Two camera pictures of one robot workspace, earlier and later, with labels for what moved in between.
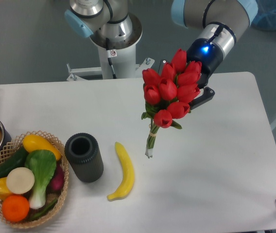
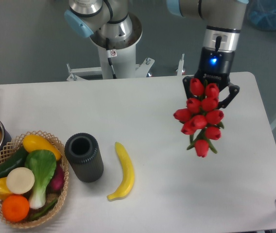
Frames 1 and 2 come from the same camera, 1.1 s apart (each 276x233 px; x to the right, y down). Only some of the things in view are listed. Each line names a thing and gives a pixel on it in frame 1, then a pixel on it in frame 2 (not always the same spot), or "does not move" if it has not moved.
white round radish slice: [20, 180] does not move
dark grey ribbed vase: [85, 156] does not move
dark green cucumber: [17, 160] does not move
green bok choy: [43, 163] does not move
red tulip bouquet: [167, 94] → [201, 119]
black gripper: [210, 56] → [216, 66]
